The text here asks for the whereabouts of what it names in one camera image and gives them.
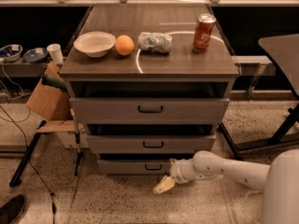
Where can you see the black shoe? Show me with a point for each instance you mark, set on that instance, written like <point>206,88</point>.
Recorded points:
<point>10,211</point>

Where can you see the white bowl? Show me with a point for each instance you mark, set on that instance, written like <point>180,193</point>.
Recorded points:
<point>95,44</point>

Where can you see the white paper cup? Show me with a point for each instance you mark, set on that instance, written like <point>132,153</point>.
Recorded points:
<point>55,53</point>

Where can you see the black tripod leg left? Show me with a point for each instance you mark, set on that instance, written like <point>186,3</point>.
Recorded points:
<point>16,178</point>

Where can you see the blue patterned bowl left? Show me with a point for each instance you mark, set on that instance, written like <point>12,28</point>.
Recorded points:
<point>11,53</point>

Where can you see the blue patterned bowl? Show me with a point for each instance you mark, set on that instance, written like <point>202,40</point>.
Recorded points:
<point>11,53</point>
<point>36,55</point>

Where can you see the blue patterned bowl right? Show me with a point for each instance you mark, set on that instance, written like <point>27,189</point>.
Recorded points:
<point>36,55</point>

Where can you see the grey bottom drawer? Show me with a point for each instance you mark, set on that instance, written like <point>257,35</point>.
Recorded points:
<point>134,167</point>

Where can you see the black stand leg right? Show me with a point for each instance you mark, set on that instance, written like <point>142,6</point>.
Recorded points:
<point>230,142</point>

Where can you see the brown cardboard box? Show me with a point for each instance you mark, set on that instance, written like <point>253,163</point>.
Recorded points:
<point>52,104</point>

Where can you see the red soda can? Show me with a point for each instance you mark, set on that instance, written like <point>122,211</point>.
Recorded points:
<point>202,32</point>

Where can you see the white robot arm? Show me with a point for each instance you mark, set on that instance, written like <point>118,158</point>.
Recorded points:
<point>278,182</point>

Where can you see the green handled tool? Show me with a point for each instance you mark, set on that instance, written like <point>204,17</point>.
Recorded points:
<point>53,82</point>

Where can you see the grey drawer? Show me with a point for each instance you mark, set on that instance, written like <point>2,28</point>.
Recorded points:
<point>149,144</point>
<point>134,167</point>
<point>149,110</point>

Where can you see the grey middle drawer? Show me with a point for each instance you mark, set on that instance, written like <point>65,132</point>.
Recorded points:
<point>149,144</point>

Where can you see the grey drawer cabinet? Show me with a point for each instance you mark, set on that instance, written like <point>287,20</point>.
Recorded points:
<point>181,73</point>

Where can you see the grey top drawer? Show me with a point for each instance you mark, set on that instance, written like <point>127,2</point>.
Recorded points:
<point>149,110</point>

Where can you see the orange fruit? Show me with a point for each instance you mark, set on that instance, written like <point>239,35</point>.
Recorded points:
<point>124,45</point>

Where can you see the crumpled chip bag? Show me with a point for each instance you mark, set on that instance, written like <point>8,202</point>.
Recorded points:
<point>155,42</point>

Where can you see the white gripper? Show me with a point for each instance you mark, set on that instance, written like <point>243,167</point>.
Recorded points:
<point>178,174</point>

